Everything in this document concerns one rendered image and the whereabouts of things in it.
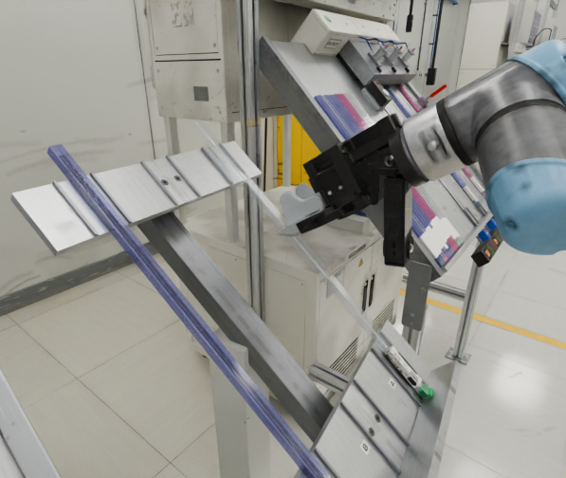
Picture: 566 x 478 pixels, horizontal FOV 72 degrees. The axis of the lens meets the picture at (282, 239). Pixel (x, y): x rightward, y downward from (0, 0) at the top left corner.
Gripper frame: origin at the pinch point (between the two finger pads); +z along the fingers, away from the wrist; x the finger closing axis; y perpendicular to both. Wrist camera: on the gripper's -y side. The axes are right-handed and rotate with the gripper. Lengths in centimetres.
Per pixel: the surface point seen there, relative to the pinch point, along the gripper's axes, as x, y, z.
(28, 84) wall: -66, 110, 140
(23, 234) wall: -46, 53, 180
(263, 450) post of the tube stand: 10.1, -28.0, 17.2
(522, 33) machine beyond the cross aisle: -407, 36, -44
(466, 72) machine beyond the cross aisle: -402, 31, 8
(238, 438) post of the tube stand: 13.9, -22.4, 15.5
